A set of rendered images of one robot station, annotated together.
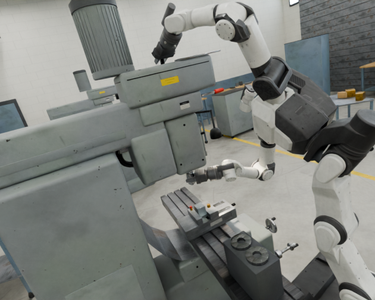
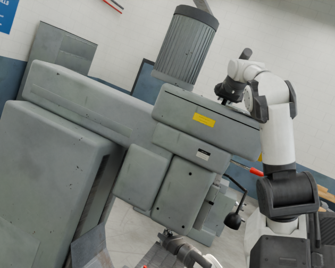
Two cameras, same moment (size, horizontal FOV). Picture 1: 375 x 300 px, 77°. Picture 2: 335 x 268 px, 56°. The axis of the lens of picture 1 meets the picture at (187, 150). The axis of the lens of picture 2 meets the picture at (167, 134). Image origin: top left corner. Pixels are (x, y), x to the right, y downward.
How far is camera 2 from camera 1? 0.61 m
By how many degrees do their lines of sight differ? 34
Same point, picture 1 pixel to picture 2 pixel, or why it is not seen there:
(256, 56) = (266, 149)
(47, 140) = (77, 93)
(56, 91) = not seen: hidden behind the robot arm
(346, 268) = not seen: outside the picture
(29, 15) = (252, 13)
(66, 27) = (276, 40)
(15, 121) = not seen: hidden behind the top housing
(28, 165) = (54, 99)
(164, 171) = (135, 198)
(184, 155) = (168, 203)
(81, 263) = (15, 199)
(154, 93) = (179, 120)
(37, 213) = (23, 133)
